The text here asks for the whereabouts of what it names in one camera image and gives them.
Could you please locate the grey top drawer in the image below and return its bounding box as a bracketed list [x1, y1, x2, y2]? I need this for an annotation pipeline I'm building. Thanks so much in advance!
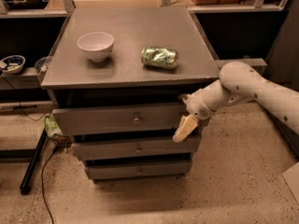
[52, 103, 187, 135]

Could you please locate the black floor cable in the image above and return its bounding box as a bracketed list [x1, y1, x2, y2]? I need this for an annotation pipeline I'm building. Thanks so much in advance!
[40, 146, 59, 224]

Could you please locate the blue patterned bowl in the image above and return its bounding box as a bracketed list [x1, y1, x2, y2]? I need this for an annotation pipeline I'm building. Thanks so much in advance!
[0, 55, 25, 75]

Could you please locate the white ceramic bowl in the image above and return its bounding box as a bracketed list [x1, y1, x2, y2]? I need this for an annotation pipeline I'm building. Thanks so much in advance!
[77, 32, 115, 62]

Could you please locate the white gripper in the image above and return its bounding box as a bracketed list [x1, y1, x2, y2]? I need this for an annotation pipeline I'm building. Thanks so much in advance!
[173, 89, 218, 143]

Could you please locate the crushed green soda can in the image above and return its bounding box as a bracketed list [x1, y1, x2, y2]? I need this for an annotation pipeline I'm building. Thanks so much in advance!
[141, 47, 178, 70]

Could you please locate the grey left low shelf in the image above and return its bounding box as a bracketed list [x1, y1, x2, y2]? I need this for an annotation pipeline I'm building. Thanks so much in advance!
[0, 67, 40, 91]

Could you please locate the grey bottom drawer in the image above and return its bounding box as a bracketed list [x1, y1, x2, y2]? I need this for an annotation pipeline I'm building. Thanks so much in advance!
[85, 160, 192, 180]

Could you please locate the green snack bag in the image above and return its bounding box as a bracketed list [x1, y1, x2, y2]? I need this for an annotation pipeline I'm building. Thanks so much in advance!
[44, 116, 71, 147]

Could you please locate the grey middle drawer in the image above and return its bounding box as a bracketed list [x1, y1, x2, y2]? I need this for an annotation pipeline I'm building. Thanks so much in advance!
[71, 134, 202, 161]

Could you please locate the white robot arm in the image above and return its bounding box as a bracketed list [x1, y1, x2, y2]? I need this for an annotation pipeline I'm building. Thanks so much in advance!
[173, 62, 299, 143]

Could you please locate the small clear glass bowl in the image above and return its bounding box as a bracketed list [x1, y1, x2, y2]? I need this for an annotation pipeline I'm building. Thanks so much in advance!
[35, 56, 52, 73]

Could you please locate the black metal table leg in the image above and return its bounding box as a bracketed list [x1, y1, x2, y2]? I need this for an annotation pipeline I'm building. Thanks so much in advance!
[20, 131, 47, 195]

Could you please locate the grey drawer cabinet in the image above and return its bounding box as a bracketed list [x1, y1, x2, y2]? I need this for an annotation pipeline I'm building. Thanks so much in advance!
[41, 7, 219, 168]

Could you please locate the grey drawer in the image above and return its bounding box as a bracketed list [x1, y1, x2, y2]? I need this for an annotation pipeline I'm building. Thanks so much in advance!
[52, 103, 187, 135]
[71, 134, 202, 161]
[85, 160, 192, 180]

